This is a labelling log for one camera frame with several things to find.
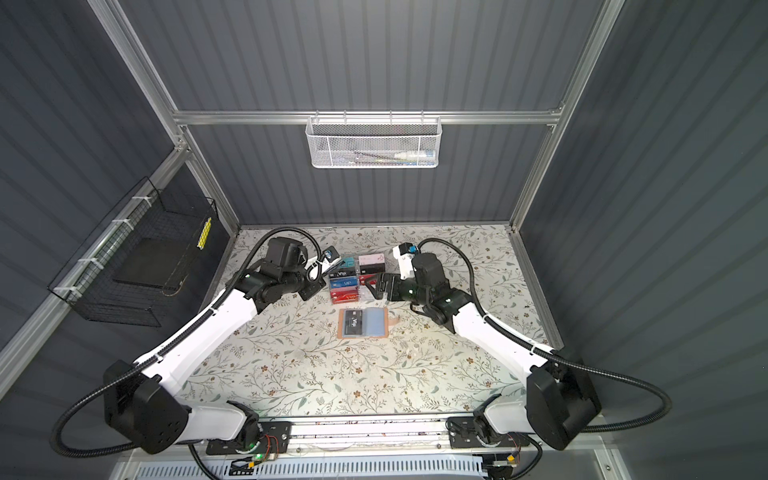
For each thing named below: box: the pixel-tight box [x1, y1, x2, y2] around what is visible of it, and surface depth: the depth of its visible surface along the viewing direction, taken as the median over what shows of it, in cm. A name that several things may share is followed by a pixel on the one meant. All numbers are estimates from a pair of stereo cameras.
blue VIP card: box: [330, 277, 358, 288], surface depth 99 cm
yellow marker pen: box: [196, 217, 212, 250], surface depth 84 cm
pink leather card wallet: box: [338, 307, 399, 339], surface depth 95 cm
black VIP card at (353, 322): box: [344, 310, 363, 335], surface depth 95 cm
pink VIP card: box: [358, 253, 385, 265], surface depth 101 cm
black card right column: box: [360, 263, 386, 275], surface depth 100 cm
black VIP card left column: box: [329, 268, 357, 278], surface depth 99 cm
